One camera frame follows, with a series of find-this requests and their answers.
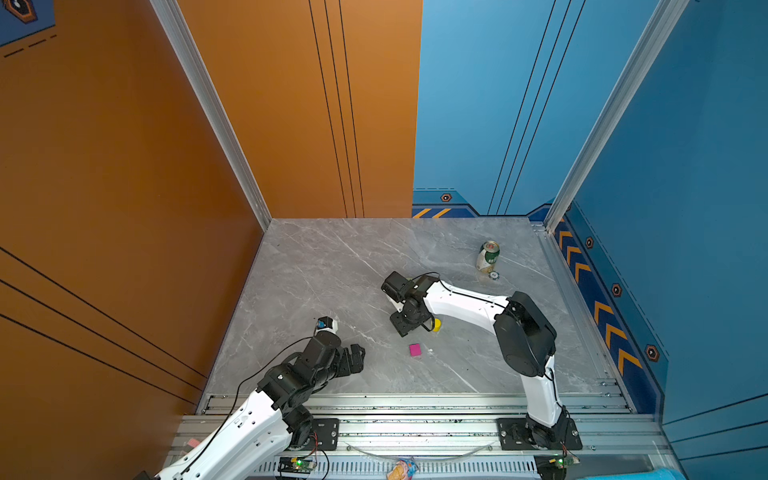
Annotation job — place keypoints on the right aluminium corner post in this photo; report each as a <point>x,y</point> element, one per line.
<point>650,43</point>

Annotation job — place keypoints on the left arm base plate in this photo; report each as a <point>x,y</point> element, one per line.
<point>324,434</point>

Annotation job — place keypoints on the colourful snack wrapper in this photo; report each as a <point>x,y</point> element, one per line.
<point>402,470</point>

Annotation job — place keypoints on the left aluminium corner post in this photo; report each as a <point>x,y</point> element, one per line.
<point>176,29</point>

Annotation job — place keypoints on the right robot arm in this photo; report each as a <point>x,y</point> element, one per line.
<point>526,338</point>

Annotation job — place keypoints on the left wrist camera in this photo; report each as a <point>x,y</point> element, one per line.
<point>326,326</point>

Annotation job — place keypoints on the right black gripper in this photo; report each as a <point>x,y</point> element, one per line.
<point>394,319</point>

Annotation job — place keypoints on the aluminium corner post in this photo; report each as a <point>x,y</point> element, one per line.
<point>176,29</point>
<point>650,43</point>

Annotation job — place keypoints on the left circuit board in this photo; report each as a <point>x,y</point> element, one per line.
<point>296,467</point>

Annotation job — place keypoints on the green beverage can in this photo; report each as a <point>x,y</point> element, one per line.
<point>487,256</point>

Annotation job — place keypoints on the right circuit board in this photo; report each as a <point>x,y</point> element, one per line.
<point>564,461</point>

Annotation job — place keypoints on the magenta small cube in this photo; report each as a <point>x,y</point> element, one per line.
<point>414,350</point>

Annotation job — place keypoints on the circuit board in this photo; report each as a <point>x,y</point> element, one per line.
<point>564,461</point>
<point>296,467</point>

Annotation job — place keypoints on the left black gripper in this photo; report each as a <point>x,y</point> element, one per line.
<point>348,367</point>

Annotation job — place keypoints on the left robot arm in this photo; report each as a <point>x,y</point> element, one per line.
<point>273,418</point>

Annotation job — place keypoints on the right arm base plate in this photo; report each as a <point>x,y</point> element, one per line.
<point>525,434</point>

